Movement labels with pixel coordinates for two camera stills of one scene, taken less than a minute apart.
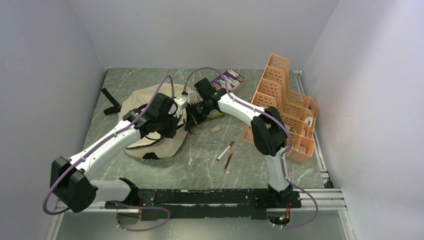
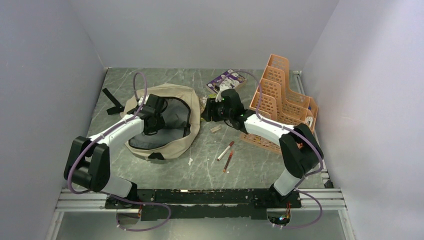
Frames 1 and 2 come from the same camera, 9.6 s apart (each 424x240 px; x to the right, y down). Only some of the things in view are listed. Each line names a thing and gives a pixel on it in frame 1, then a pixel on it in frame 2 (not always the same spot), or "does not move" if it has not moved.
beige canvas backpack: [153, 148] does not move
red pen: [228, 161] does not move
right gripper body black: [198, 111] to [219, 112]
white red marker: [230, 145] does not move
